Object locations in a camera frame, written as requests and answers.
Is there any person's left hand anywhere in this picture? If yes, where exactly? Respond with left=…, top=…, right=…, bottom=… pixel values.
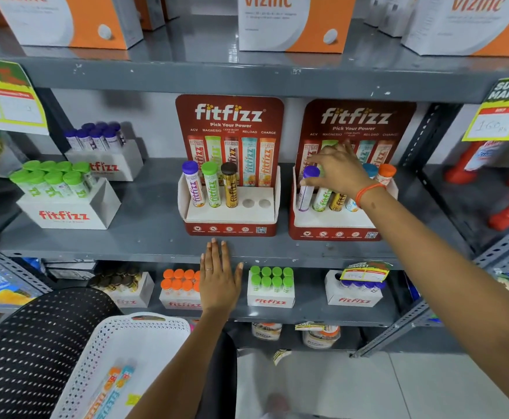
left=199, top=238, right=244, bottom=317

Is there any person's right hand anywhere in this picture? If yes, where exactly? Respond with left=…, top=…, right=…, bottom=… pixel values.
left=300, top=141, right=371, bottom=200

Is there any purple cap white tube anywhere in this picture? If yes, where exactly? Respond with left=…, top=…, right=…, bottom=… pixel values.
left=182, top=161, right=206, bottom=208
left=297, top=166, right=321, bottom=212

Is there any person's left forearm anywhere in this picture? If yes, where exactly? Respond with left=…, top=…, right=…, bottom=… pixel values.
left=126, top=310, right=238, bottom=419

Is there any person's right forearm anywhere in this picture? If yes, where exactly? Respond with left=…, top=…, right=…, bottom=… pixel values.
left=359, top=187, right=509, bottom=419

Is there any green cap white tube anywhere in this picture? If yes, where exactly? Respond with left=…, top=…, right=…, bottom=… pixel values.
left=312, top=187, right=334, bottom=212
left=201, top=161, right=223, bottom=208

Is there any cluster of orange capped tubes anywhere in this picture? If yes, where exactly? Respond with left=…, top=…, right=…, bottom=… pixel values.
left=160, top=269, right=202, bottom=297

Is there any cluster of green capped tubes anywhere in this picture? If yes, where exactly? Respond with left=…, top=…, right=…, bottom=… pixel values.
left=9, top=160, right=98, bottom=199
left=250, top=265, right=294, bottom=294

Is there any white tube carton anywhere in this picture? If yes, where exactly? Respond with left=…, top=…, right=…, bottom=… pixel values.
left=159, top=289, right=203, bottom=310
left=102, top=271, right=155, bottom=308
left=324, top=269, right=386, bottom=308
left=16, top=178, right=121, bottom=230
left=64, top=139, right=144, bottom=182
left=247, top=281, right=296, bottom=309

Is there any orange wrist band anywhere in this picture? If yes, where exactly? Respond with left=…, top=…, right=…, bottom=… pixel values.
left=355, top=182, right=386, bottom=209

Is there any blue cap white tube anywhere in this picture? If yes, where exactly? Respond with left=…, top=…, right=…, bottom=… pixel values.
left=345, top=163, right=379, bottom=213

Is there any white jar with orange label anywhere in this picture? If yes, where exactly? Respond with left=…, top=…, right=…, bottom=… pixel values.
left=302, top=325, right=342, bottom=350
left=251, top=323, right=283, bottom=341

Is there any grey metal shelving rack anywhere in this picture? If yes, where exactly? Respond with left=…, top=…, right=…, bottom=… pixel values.
left=0, top=13, right=509, bottom=358

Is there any orange cap white tube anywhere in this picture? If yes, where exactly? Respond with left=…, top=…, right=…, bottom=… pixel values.
left=374, top=164, right=397, bottom=188

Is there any red tube display stand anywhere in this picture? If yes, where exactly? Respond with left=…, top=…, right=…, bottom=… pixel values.
left=175, top=94, right=285, bottom=237
left=289, top=99, right=417, bottom=242

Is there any cluster of brown capped tubes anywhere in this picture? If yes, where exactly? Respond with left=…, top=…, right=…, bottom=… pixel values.
left=89, top=266, right=144, bottom=293

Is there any white plastic basket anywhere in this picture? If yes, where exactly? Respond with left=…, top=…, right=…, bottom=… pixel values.
left=51, top=313, right=192, bottom=419

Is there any small yellow green price tag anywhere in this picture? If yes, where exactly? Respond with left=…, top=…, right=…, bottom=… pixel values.
left=340, top=260, right=393, bottom=284

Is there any cluster of purple capped tubes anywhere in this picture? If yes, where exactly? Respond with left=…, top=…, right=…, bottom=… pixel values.
left=63, top=122, right=126, bottom=153
left=340, top=280, right=387, bottom=293

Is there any flat white box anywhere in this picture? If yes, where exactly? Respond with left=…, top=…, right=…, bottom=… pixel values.
left=44, top=259, right=99, bottom=280

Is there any blue printed tube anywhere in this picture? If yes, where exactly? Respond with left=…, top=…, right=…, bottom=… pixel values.
left=95, top=366, right=135, bottom=419

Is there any orange printed tube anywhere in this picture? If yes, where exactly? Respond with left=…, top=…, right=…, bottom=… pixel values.
left=84, top=366, right=122, bottom=419

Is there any plain white box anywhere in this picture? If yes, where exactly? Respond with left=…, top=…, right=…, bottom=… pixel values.
left=364, top=0, right=418, bottom=38

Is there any grey slotted side rack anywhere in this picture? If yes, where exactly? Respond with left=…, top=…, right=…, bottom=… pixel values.
left=0, top=237, right=53, bottom=314
left=351, top=104, right=509, bottom=358

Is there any black dotted garment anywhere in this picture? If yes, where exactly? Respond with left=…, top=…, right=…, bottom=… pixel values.
left=0, top=287, right=122, bottom=419

